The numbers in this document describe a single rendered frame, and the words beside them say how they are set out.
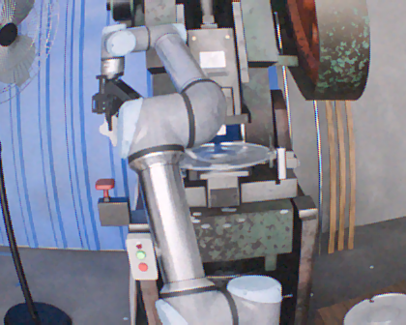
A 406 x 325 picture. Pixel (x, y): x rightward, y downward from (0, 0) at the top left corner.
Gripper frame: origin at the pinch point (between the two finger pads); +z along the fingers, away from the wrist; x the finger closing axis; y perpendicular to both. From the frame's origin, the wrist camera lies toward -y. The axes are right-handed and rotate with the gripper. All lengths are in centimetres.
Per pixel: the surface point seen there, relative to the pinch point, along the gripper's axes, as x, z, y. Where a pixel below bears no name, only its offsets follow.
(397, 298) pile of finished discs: -20, 48, -88
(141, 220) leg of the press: -3.1, 22.7, -4.5
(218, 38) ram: -28.4, -27.5, -16.7
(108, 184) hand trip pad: 3.9, 11.2, 1.2
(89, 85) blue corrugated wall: -100, 1, 96
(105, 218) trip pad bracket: 5.1, 21.3, 2.8
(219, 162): -18.0, 7.7, -21.4
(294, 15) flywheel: -76, -37, -25
